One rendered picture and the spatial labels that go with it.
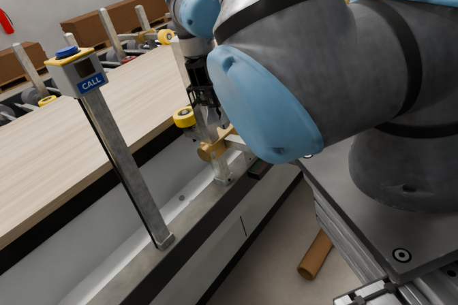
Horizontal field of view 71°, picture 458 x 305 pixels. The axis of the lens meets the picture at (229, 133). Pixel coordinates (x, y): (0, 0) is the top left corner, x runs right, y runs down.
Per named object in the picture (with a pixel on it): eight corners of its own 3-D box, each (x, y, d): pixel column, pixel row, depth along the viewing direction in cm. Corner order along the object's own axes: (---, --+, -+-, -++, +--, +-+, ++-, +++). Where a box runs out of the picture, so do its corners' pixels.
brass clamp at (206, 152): (241, 138, 99) (238, 124, 96) (213, 164, 91) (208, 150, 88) (225, 135, 103) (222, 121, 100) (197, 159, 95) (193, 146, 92)
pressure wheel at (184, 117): (205, 131, 110) (195, 101, 104) (207, 143, 103) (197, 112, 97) (182, 138, 110) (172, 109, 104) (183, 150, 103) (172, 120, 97)
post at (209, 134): (233, 183, 102) (187, 33, 77) (226, 190, 100) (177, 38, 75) (225, 180, 104) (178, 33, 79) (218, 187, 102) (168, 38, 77)
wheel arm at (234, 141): (313, 163, 81) (311, 150, 79) (307, 171, 79) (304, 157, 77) (193, 133, 108) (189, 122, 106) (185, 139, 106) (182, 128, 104)
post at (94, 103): (175, 238, 85) (101, 84, 62) (162, 252, 82) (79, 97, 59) (164, 232, 88) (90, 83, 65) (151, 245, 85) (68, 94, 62)
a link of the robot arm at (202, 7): (242, -21, 53) (222, -23, 62) (178, -2, 51) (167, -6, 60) (252, 26, 57) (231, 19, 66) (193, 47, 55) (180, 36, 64)
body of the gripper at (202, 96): (191, 111, 75) (175, 62, 69) (205, 94, 82) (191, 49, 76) (221, 109, 73) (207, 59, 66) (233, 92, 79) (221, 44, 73)
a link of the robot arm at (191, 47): (186, 30, 74) (219, 25, 71) (191, 50, 76) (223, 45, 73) (172, 41, 68) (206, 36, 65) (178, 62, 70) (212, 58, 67)
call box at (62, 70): (112, 86, 63) (94, 47, 59) (80, 103, 59) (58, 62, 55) (93, 83, 67) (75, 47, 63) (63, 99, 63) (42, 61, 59)
